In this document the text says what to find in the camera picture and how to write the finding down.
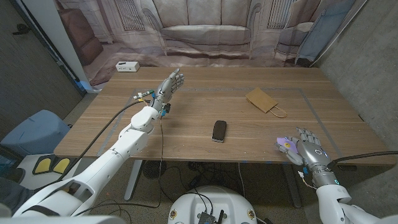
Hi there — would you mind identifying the white power box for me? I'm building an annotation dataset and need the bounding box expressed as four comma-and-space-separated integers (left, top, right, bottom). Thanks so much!
115, 61, 141, 73

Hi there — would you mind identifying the white table leg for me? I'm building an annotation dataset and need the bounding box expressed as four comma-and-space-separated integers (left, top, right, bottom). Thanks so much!
124, 160, 144, 202

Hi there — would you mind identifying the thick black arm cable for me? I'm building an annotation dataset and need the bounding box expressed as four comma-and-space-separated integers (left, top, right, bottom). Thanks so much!
34, 100, 152, 191
328, 151, 398, 169

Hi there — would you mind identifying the black door handle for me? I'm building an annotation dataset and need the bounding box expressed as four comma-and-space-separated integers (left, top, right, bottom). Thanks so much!
12, 23, 32, 35

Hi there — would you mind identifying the grey table leg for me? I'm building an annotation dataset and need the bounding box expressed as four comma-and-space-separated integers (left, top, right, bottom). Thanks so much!
281, 163, 303, 208

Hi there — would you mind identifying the purple smiley sticker note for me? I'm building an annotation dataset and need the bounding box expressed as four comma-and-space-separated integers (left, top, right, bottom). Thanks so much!
276, 136, 299, 154

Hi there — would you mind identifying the black round floor device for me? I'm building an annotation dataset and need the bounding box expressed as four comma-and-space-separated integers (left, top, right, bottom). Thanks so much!
142, 160, 167, 180

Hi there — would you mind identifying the person in blue jeans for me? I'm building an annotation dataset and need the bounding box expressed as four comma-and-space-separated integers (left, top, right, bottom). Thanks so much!
0, 177, 35, 213

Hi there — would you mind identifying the black floor cable bundle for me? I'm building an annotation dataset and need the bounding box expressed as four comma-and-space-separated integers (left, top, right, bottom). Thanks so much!
157, 161, 239, 205

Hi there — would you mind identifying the green whiteboard marker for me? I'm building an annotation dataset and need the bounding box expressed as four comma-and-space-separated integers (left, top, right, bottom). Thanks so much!
134, 89, 155, 100

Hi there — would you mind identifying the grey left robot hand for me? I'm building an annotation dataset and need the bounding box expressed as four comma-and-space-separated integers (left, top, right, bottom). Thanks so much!
151, 68, 185, 112

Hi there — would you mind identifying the yellow black foot pedal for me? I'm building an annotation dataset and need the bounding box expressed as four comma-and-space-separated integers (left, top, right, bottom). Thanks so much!
51, 157, 72, 174
32, 157, 53, 175

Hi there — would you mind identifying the white pedal base plate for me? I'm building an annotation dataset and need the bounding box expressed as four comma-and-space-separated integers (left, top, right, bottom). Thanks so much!
17, 153, 83, 191

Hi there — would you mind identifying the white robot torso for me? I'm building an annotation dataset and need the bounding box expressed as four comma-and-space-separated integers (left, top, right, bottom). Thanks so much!
167, 185, 258, 224

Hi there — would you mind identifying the black computer module with antenna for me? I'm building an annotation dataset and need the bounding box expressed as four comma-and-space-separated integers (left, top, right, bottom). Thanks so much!
197, 209, 225, 224

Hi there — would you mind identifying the printed sofa room backdrop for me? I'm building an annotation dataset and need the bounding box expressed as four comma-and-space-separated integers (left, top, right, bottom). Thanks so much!
54, 0, 369, 86

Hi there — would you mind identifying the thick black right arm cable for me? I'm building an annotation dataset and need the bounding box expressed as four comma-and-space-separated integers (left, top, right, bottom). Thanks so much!
328, 151, 398, 169

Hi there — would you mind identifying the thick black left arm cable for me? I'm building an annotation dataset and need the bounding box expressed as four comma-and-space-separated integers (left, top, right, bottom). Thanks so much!
34, 100, 152, 191

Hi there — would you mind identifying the black felt board eraser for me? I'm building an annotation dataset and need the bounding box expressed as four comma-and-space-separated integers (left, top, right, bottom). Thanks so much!
211, 119, 228, 144

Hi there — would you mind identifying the brown paper bag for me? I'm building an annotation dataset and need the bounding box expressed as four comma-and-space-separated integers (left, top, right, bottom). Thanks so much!
245, 87, 288, 119

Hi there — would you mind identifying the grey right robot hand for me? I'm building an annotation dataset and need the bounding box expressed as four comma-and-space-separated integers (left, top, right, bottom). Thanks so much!
274, 126, 332, 175

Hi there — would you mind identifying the thin black left wrist cable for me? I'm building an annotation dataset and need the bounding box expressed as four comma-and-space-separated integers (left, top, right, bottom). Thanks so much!
74, 118, 165, 217

